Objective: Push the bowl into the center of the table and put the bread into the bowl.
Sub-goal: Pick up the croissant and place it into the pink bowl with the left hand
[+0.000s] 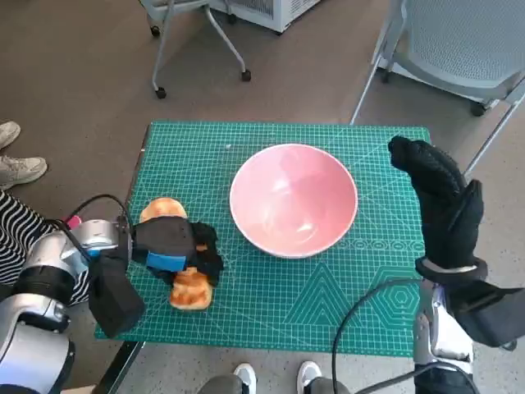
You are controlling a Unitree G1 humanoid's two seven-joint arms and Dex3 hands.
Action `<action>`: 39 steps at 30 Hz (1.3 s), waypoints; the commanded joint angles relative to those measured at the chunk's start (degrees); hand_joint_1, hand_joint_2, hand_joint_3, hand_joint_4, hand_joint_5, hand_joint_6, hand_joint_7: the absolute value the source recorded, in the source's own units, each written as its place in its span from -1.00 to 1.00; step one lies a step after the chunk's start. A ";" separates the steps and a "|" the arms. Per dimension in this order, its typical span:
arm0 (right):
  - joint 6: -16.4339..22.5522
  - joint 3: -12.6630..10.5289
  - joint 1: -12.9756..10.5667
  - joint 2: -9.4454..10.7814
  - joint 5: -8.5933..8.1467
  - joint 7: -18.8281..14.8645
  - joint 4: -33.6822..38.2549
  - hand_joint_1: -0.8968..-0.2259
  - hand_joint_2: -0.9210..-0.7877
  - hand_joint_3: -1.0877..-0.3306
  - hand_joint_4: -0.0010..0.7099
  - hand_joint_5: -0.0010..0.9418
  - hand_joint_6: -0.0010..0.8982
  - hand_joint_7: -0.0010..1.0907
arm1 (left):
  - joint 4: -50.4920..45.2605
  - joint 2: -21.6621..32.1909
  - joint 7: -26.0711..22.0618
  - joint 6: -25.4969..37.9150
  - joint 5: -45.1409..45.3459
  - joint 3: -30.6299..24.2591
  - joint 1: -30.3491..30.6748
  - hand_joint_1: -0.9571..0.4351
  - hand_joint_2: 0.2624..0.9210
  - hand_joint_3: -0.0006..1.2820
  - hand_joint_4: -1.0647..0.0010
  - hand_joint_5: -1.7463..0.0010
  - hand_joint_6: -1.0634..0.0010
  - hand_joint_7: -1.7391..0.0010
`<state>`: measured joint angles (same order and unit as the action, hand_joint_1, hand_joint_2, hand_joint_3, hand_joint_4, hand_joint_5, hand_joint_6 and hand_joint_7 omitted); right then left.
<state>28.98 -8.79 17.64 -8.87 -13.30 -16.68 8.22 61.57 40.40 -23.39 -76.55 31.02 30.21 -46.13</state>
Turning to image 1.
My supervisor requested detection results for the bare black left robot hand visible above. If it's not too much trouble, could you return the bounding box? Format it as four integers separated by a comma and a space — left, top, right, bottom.
131, 216, 226, 291

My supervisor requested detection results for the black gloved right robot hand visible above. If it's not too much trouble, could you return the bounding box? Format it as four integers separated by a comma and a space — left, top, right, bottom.
387, 135, 486, 270

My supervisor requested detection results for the round toy bread bun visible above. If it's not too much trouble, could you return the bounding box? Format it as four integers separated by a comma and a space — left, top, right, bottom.
139, 197, 188, 225

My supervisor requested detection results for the long toy bread loaf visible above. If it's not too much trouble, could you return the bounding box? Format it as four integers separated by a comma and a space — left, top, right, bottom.
169, 243, 214, 312

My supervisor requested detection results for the pink bowl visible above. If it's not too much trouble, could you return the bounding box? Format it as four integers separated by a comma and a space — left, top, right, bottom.
229, 143, 358, 259

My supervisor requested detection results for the green cutting mat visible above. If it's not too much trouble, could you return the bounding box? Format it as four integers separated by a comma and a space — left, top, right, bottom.
94, 119, 431, 357

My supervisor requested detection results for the person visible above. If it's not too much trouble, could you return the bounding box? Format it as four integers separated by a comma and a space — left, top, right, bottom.
0, 190, 92, 308
0, 121, 48, 190

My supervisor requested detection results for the white shoe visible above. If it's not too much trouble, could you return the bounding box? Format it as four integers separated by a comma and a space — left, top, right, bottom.
233, 363, 258, 394
297, 360, 323, 394

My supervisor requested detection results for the grey mesh chair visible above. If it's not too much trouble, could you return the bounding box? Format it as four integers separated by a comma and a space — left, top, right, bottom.
350, 0, 525, 173

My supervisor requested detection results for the white vented cabinet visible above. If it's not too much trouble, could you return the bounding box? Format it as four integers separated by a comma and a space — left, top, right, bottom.
207, 0, 319, 34

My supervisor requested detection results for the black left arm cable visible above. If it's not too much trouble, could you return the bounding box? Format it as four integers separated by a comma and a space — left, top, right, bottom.
61, 194, 129, 231

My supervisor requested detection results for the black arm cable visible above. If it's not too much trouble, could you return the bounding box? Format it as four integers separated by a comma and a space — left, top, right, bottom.
331, 277, 423, 394
61, 194, 129, 231

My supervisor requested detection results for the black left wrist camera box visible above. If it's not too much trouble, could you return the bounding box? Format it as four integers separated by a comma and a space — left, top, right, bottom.
88, 252, 145, 340

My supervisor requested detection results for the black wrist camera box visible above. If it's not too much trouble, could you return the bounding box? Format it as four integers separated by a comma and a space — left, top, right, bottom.
88, 252, 145, 340
446, 278, 525, 350

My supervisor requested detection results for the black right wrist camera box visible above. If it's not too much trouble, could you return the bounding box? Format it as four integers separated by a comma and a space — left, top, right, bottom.
446, 278, 525, 350

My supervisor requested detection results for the grey rolling chair frame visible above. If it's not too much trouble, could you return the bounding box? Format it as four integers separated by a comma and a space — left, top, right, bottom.
147, 0, 252, 99

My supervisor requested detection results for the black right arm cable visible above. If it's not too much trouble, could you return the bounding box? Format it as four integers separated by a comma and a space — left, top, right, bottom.
331, 277, 423, 394

